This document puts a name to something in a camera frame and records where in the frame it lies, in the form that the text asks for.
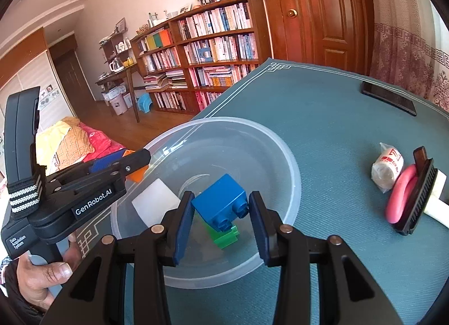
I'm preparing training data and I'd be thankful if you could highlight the colourful bedding pile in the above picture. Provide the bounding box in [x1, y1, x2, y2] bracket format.
[36, 117, 125, 176]

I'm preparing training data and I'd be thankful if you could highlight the blue plastic stool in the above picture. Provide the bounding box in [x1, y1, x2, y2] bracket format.
[137, 92, 152, 114]

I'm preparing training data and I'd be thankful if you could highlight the green toy brick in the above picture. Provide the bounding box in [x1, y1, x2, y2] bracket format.
[202, 221, 240, 250]

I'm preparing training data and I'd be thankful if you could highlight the white wrapped packet red print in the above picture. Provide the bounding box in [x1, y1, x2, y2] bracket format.
[371, 143, 404, 193]

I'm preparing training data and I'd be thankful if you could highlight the black smartphone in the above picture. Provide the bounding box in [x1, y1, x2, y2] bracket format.
[361, 81, 417, 117]

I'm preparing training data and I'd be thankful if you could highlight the brown lipstick tube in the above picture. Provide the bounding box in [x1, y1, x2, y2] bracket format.
[413, 146, 428, 175]

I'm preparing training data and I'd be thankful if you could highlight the small wooden side table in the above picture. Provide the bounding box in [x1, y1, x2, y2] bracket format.
[96, 63, 140, 123]

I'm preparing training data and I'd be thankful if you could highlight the teal table mat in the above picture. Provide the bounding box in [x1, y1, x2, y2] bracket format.
[74, 58, 449, 325]

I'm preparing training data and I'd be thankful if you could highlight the pink waste bin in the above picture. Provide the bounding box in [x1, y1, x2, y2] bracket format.
[110, 95, 128, 115]

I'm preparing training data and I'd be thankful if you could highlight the patterned curtain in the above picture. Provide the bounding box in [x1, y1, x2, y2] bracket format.
[370, 0, 448, 111]

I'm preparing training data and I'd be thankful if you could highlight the clear plastic bowl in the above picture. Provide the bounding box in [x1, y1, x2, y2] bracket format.
[110, 117, 301, 289]

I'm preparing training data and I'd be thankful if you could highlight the brown wooden door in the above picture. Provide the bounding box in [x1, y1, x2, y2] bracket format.
[265, 0, 374, 75]

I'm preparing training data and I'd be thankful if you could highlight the white sponge in bowl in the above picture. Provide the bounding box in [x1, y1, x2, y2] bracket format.
[132, 178, 180, 227]

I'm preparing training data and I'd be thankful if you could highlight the blue toy brick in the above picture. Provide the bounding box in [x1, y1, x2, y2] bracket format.
[192, 174, 249, 232]

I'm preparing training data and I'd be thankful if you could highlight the orange toy brick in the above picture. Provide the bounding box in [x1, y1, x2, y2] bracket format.
[123, 149, 149, 183]

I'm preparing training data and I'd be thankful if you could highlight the dark wardrobe door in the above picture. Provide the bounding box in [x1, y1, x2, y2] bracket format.
[49, 35, 94, 120]

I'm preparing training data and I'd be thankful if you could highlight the black white brush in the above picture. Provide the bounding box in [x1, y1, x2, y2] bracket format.
[386, 159, 448, 236]

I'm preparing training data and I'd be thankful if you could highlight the person's left hand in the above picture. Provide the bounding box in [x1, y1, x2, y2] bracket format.
[17, 232, 82, 311]

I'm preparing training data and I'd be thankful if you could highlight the wooden bookshelf with books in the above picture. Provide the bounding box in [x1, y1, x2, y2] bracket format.
[131, 0, 272, 114]

